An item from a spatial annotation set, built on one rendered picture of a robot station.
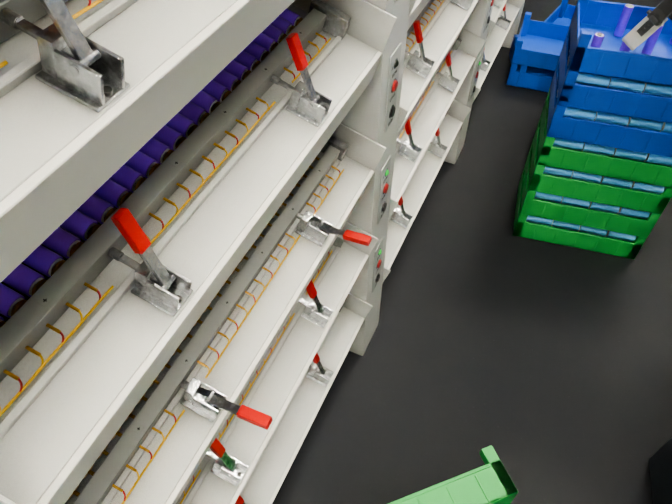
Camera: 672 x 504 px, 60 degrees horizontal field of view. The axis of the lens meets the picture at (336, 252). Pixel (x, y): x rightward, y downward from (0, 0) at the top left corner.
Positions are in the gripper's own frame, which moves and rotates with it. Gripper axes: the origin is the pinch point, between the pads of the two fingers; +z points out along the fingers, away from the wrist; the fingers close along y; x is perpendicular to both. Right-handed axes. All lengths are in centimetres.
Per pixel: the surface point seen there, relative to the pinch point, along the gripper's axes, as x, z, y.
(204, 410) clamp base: -4, 0, -103
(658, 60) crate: -6.0, 1.8, -0.4
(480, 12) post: 28.9, 25.9, 3.3
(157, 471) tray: -6, 0, -110
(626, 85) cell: -5.8, 9.0, -1.4
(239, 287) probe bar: 4, 1, -91
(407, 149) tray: 12.1, 27.4, -37.9
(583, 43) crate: 5.4, 5.7, -7.3
